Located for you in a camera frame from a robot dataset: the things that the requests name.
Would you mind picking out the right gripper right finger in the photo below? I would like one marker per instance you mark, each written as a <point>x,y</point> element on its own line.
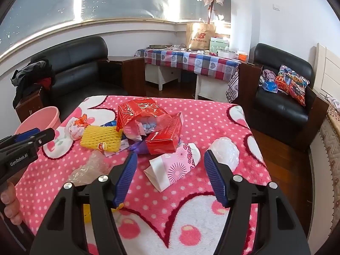
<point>278,229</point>

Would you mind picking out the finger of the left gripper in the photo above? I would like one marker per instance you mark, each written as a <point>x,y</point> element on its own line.
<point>27,134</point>
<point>37,140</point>

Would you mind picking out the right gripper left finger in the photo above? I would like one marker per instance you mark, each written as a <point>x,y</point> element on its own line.
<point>62,230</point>

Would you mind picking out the white candy ball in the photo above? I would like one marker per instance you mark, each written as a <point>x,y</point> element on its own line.
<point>76,126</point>

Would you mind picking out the clear plastic wrapper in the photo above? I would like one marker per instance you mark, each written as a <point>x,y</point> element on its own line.
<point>93,168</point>

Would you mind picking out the blue tissue pack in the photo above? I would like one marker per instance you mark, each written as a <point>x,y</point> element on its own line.
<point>110,124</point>

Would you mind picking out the white plastic bag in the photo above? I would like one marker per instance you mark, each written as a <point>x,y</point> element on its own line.
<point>226,152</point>

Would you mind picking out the red foil snack bag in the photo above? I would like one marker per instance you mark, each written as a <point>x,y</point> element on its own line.
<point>141,117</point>

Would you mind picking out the pink white paper bag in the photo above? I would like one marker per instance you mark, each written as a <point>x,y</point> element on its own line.
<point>169,168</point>

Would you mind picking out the red cardboard box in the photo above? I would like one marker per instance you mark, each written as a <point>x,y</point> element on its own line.
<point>167,139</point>

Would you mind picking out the pink plastic trash bin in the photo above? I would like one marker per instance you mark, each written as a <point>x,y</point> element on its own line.
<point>44,118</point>

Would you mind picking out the left hand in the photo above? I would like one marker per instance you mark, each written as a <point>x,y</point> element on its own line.
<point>12,204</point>

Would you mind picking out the dark clothes pile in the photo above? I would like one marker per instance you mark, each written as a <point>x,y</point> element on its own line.
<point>31,78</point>

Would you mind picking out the black leather armchair left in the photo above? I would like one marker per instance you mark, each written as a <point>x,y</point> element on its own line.
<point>82,69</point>

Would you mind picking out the black leather armchair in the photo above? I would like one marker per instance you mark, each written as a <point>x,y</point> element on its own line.
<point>82,69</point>
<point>277,95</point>

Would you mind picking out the pink polka dot blanket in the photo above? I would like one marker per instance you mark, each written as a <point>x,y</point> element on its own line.
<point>170,207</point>

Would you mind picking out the purple wrapper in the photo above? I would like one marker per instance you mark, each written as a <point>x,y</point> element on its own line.
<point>139,148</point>

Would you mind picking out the black leather armchair right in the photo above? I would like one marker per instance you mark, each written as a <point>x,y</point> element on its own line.
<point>277,95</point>

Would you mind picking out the colourful comic cushion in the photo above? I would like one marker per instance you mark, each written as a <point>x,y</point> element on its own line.
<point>292,83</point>

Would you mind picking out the checkered tablecloth table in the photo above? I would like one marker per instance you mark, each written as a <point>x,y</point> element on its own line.
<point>214,67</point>

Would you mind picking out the green box on table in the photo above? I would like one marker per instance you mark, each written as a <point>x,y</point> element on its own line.
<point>217,44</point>

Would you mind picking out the brown paper shopping bag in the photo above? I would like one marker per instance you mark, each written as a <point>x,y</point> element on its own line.
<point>198,36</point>

